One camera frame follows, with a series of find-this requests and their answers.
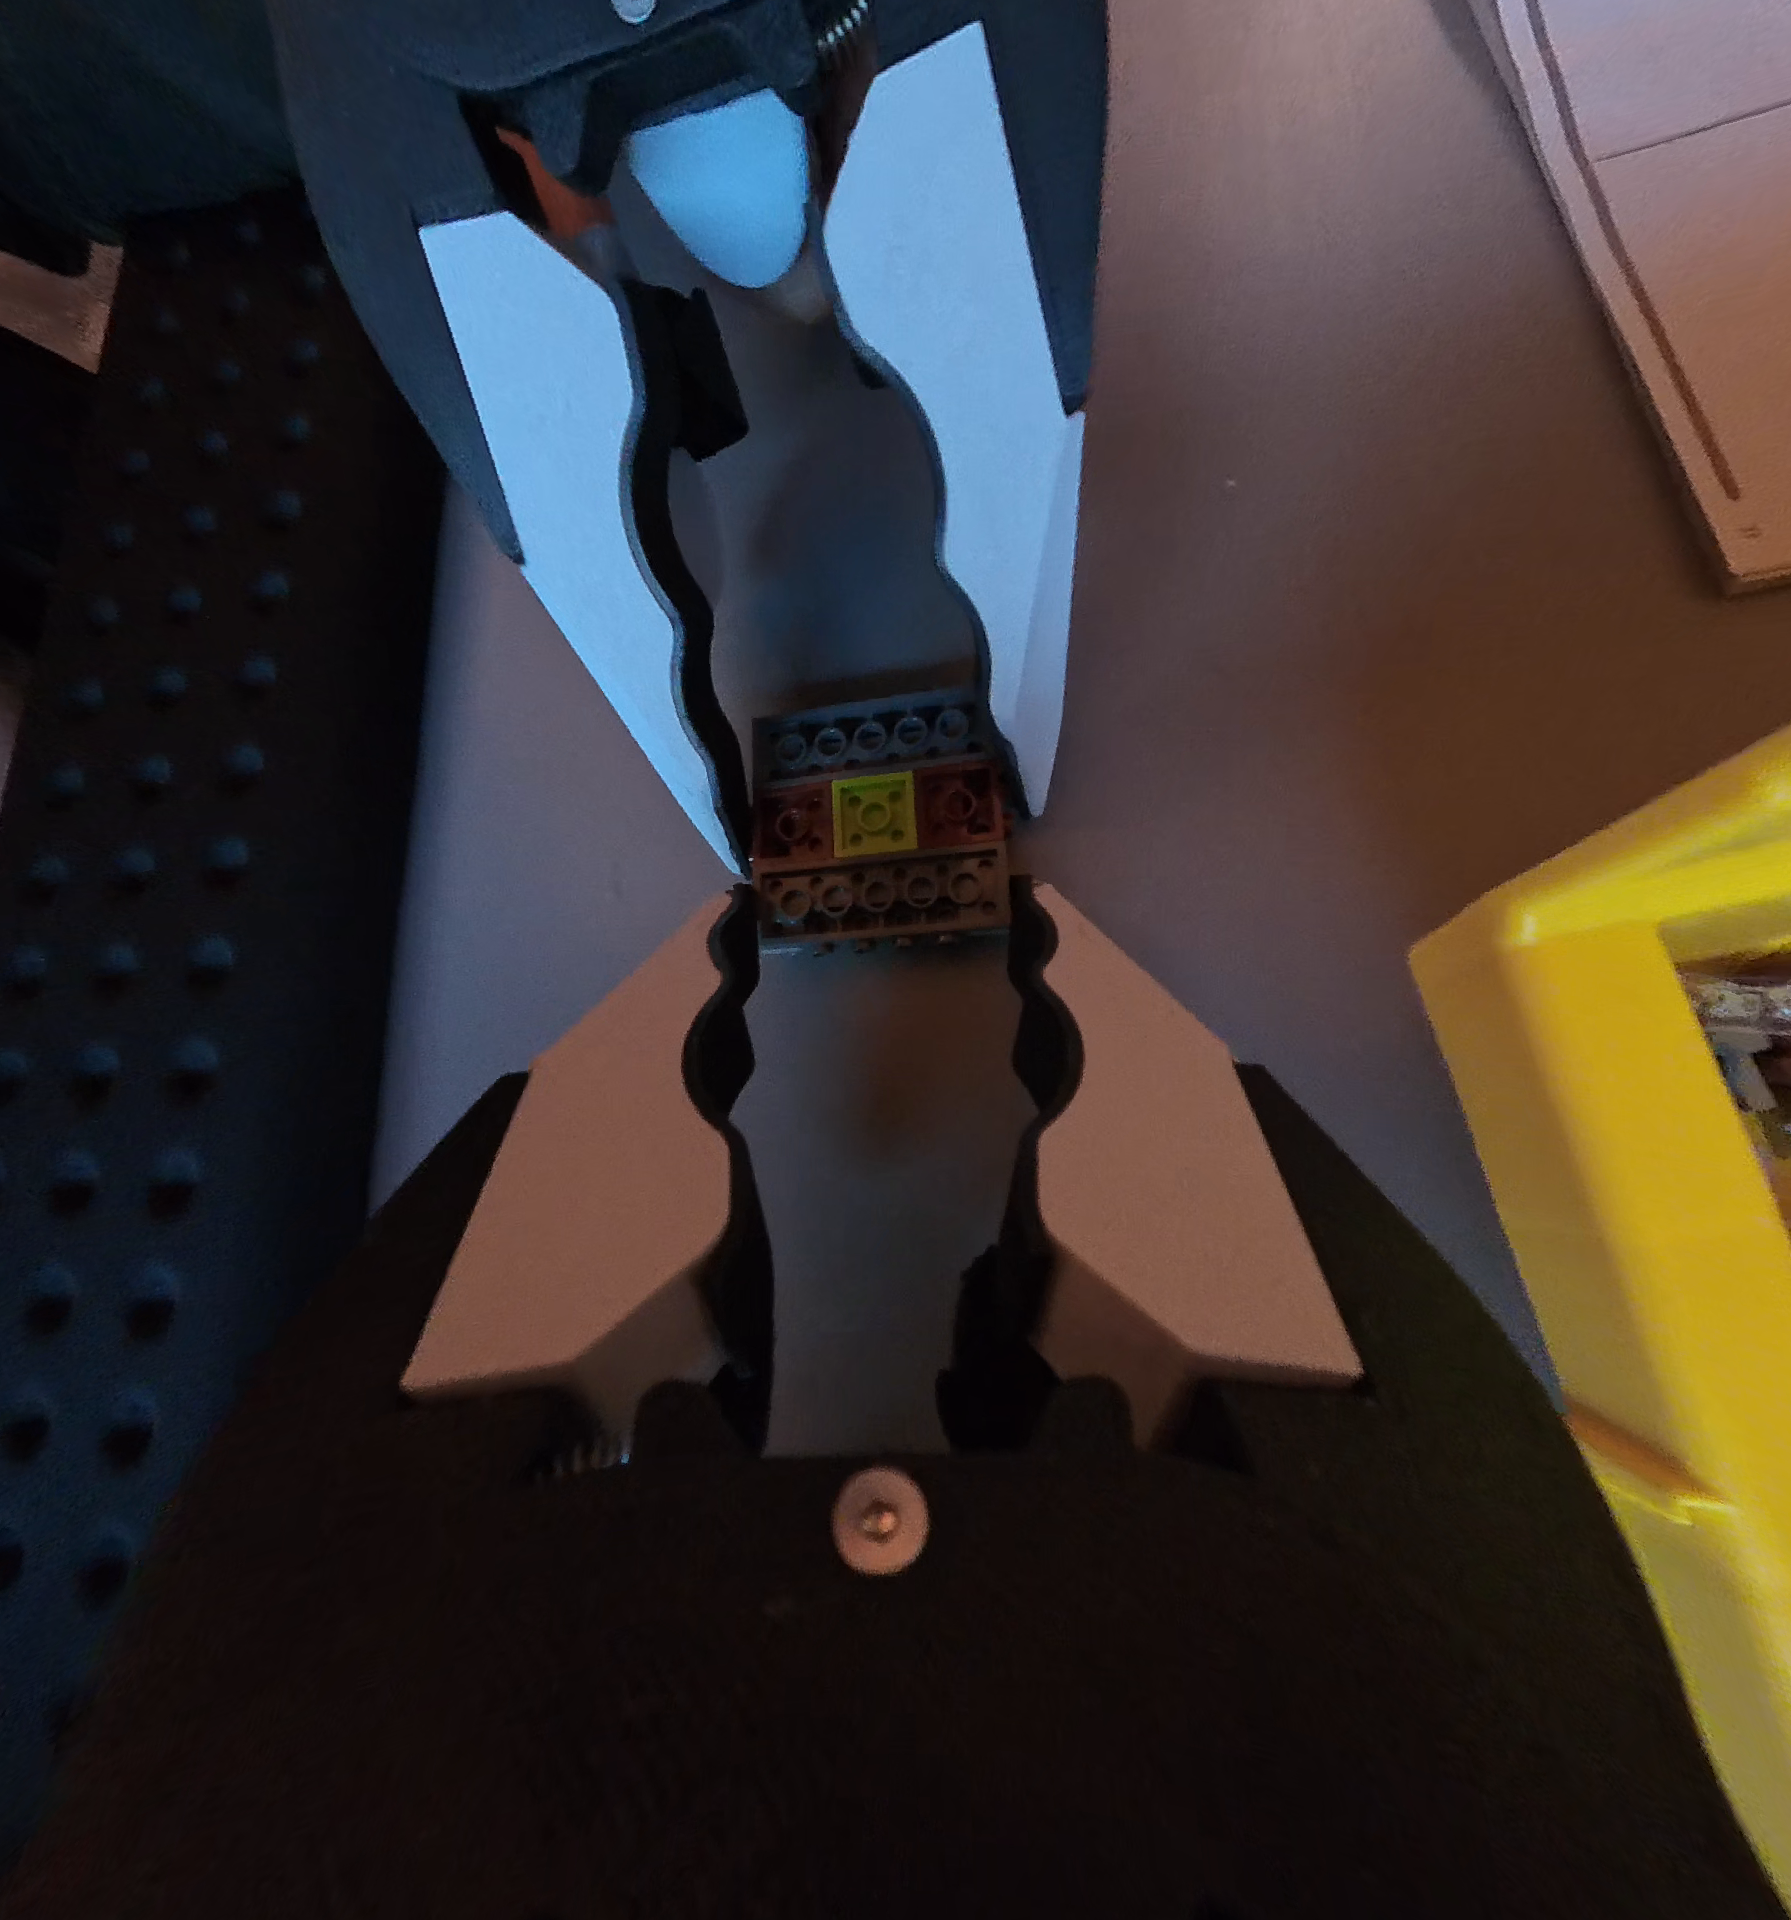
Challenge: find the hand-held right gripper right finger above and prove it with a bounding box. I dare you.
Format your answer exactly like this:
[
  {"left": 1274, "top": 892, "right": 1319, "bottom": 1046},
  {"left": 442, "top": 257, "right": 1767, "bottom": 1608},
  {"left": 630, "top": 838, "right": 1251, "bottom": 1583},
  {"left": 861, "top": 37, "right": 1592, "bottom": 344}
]
[{"left": 951, "top": 881, "right": 1364, "bottom": 1451}]

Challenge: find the black studded baseplate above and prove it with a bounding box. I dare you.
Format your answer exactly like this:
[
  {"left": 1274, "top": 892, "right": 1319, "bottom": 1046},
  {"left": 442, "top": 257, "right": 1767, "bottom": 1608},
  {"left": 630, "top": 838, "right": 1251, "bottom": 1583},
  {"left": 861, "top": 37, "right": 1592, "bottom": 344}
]
[{"left": 0, "top": 196, "right": 455, "bottom": 1920}]

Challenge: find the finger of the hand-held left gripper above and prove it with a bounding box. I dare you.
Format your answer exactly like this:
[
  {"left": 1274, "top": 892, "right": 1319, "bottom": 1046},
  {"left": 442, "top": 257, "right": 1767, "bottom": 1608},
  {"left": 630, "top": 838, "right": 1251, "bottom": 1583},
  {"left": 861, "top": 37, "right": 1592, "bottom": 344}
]
[
  {"left": 820, "top": 21, "right": 1096, "bottom": 824},
  {"left": 416, "top": 207, "right": 758, "bottom": 884}
]

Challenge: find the pile of toy bricks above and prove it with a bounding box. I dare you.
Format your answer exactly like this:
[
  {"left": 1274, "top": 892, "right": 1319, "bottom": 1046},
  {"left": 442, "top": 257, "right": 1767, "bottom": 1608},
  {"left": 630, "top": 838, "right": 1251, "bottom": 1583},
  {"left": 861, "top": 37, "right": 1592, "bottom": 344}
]
[{"left": 1678, "top": 927, "right": 1791, "bottom": 1220}]

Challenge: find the yellow storage bin with bricks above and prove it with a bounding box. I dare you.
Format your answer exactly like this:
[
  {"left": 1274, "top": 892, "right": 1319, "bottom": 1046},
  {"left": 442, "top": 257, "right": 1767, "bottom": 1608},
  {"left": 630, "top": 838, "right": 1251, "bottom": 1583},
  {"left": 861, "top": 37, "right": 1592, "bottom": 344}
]
[{"left": 1410, "top": 686, "right": 1791, "bottom": 1920}]

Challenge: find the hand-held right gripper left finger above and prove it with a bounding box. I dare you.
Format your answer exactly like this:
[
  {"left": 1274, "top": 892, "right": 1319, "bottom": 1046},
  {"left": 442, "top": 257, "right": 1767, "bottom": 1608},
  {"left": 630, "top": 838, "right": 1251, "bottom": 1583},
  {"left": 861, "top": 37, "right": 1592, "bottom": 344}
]
[{"left": 400, "top": 884, "right": 772, "bottom": 1451}]

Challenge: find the grey desk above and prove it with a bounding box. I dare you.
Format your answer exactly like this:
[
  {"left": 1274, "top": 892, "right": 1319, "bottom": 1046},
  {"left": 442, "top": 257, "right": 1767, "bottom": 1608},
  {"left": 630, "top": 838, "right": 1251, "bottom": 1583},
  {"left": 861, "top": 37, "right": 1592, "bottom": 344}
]
[{"left": 367, "top": 0, "right": 1791, "bottom": 1500}]

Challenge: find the small toy brick assembly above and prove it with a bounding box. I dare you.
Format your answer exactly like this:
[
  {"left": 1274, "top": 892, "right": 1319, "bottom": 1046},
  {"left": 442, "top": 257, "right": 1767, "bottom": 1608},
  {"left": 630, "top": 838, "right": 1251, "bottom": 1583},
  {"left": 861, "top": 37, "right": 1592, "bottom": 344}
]
[{"left": 750, "top": 694, "right": 1025, "bottom": 952}]

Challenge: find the brown cardboard sheet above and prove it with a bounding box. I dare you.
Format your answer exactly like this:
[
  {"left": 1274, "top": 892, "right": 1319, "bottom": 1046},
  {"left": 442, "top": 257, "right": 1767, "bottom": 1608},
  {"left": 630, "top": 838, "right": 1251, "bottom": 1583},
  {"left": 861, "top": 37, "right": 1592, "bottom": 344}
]
[{"left": 1466, "top": 0, "right": 1791, "bottom": 601}]

